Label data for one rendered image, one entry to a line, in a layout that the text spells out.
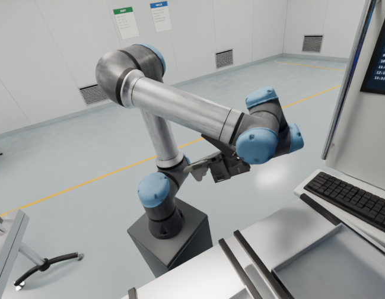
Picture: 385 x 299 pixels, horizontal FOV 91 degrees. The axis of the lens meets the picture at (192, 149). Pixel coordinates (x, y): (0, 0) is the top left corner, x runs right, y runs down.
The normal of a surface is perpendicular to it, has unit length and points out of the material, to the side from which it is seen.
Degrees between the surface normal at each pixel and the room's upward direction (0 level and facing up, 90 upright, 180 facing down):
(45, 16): 90
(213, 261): 0
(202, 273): 0
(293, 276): 0
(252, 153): 90
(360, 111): 90
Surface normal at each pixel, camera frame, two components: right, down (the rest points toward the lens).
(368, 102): -0.80, 0.44
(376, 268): -0.16, -0.81
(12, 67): 0.41, 0.46
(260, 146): -0.39, 0.57
